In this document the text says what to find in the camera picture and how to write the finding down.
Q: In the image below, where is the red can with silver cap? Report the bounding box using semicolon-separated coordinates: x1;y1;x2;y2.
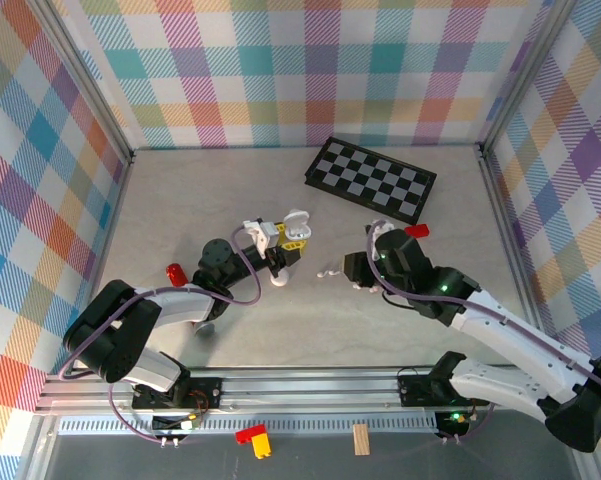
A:
165;263;216;337

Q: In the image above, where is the black and grey chessboard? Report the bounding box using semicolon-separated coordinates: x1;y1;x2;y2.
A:
304;137;438;225

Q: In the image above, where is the black connector box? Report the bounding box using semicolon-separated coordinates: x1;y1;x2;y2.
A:
433;409;470;437
151;412;205;435

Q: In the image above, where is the yellow toy brick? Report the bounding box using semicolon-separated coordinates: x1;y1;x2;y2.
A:
252;432;273;460

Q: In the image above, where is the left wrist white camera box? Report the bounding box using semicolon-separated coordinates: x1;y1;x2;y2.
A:
243;218;278;261

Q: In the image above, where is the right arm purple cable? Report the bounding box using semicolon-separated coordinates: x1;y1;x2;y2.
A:
367;219;601;445

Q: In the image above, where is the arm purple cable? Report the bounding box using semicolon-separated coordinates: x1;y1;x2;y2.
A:
58;223;264;447
367;219;601;445

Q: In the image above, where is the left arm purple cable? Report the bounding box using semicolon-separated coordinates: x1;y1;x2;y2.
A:
58;223;264;447

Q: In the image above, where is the aluminium side rail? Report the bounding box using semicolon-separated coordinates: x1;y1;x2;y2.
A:
477;144;556;371
67;149;137;375

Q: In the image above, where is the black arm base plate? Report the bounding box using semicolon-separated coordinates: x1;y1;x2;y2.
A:
397;372;492;408
131;377;224;410

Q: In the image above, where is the aluminium mounting rail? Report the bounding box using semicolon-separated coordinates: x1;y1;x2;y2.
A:
34;367;589;416

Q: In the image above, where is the slotted grey cable duct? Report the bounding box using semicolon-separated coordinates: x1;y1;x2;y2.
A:
58;417;444;437

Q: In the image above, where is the aluminium frame post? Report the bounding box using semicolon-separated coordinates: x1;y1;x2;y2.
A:
477;0;580;159
27;0;136;166

